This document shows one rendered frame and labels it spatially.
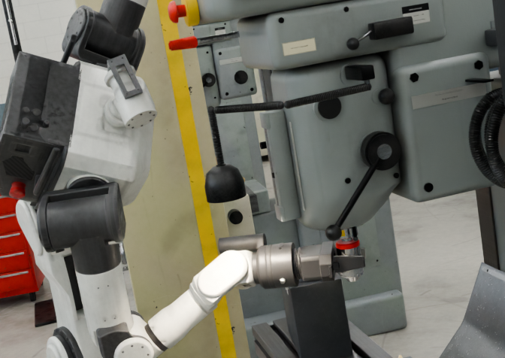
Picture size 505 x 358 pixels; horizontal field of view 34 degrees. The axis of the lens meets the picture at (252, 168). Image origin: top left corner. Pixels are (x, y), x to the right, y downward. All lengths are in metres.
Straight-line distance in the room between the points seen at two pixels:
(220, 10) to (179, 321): 0.63
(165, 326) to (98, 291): 0.16
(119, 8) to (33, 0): 8.73
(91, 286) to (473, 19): 0.87
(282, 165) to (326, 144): 0.11
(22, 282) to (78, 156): 4.59
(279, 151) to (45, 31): 9.04
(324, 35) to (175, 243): 2.00
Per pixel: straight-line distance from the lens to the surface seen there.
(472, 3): 1.61
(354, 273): 1.66
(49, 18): 10.53
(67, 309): 2.03
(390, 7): 1.53
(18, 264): 6.15
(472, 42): 1.61
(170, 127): 3.29
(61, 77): 1.71
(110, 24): 1.81
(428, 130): 1.57
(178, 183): 3.32
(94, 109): 1.69
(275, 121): 1.56
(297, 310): 1.91
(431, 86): 1.56
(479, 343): 1.94
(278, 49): 1.46
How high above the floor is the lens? 1.73
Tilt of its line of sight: 10 degrees down
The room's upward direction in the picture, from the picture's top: 10 degrees counter-clockwise
